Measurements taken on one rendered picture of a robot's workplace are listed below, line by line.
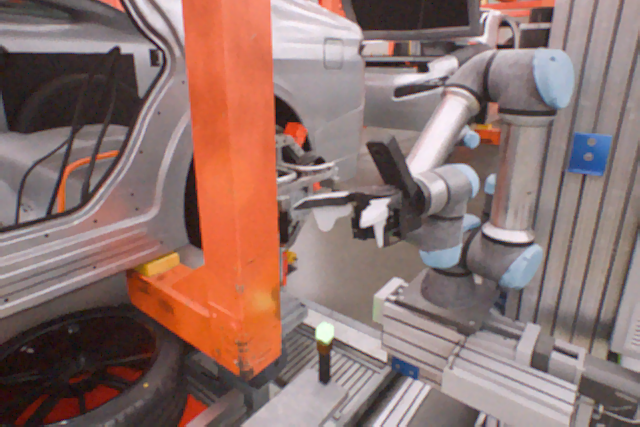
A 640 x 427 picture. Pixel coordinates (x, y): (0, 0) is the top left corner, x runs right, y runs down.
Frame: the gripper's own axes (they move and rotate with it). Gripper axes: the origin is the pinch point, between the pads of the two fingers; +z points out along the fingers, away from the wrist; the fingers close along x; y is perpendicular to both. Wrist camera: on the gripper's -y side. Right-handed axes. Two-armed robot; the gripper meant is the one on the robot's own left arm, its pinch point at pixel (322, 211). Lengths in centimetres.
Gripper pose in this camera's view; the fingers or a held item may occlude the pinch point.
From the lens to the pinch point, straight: 57.9
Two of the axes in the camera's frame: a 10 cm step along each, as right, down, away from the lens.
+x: -6.2, -1.1, 7.8
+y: 0.9, 9.8, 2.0
